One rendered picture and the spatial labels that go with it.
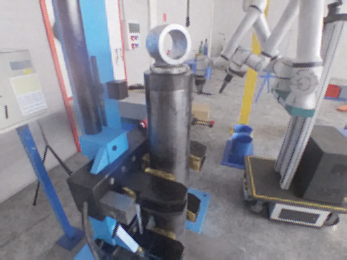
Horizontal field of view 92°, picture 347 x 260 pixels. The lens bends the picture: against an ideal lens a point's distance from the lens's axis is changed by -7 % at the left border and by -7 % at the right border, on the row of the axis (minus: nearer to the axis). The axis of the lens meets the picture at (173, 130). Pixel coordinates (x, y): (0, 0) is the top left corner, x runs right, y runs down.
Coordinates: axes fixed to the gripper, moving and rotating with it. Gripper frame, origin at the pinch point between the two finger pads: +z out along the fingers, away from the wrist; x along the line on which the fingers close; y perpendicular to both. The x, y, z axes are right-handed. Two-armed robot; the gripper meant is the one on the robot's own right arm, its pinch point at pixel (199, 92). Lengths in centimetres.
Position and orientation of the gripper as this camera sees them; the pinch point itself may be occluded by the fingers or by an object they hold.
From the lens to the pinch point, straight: 179.5
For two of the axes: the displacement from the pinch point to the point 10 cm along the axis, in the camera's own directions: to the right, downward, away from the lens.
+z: 0.0, 8.9, 4.6
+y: 8.1, 2.7, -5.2
